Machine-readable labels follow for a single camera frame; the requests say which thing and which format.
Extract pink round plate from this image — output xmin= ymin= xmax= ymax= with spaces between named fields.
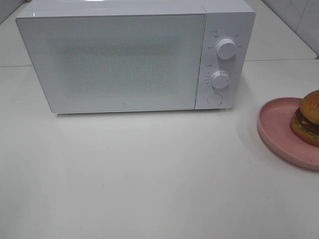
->
xmin=257 ymin=97 xmax=319 ymax=171

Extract burger with lettuce and tomato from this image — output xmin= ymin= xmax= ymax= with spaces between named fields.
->
xmin=290 ymin=90 xmax=319 ymax=147

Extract upper white microwave knob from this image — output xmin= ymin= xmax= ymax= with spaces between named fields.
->
xmin=216 ymin=37 xmax=237 ymax=60

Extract round white door release button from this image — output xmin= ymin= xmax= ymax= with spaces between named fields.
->
xmin=207 ymin=94 xmax=223 ymax=107

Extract white microwave door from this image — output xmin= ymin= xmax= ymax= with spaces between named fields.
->
xmin=16 ymin=14 xmax=204 ymax=114

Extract lower white microwave knob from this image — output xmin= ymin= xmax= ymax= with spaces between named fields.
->
xmin=210 ymin=70 xmax=230 ymax=89

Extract white microwave oven body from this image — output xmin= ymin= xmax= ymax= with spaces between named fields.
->
xmin=15 ymin=0 xmax=256 ymax=110

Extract white microwave knob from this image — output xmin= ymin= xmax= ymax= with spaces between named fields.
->
xmin=210 ymin=70 xmax=230 ymax=89
xmin=216 ymin=37 xmax=237 ymax=60

